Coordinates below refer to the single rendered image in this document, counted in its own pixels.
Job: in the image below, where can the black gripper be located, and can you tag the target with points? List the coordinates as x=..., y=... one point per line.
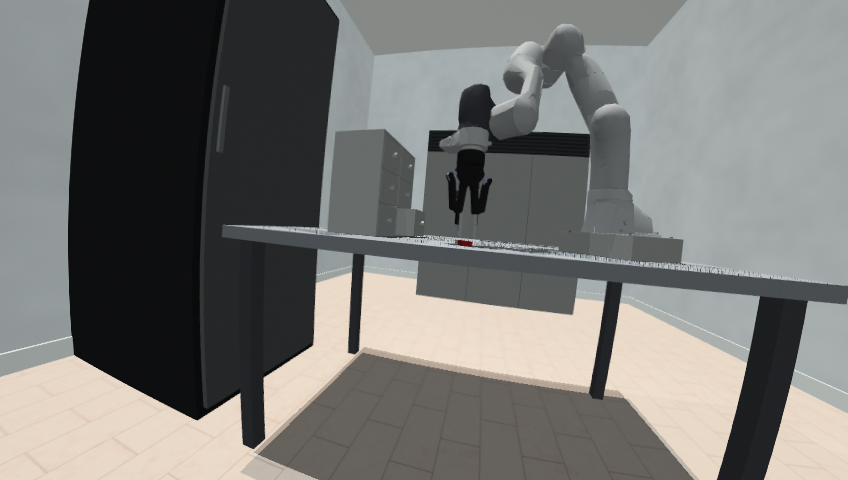
x=470, y=165

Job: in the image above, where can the grey drawer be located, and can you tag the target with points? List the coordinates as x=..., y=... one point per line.
x=386, y=220
x=389, y=187
x=404, y=198
x=407, y=163
x=410, y=222
x=391, y=155

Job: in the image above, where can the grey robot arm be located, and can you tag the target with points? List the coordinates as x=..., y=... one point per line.
x=609, y=203

